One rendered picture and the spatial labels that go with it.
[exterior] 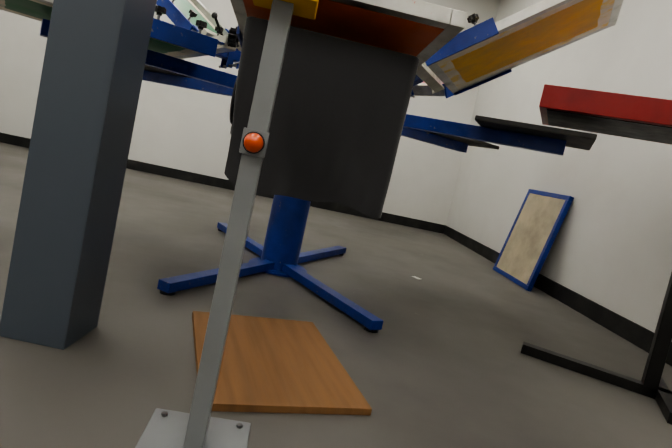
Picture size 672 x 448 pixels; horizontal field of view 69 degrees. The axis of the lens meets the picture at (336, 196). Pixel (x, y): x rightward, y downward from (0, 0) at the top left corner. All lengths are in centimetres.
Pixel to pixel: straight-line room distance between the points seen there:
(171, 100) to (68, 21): 465
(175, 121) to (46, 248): 467
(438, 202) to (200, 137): 300
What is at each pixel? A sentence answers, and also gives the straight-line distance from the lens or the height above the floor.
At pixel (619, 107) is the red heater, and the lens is 208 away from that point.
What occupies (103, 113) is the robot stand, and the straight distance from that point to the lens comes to 139.
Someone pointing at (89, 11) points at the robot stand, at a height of 88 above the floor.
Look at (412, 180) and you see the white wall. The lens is 607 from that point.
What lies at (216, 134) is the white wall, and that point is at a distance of 596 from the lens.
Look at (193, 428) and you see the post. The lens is 114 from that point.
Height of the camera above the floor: 66
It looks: 5 degrees down
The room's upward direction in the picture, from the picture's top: 12 degrees clockwise
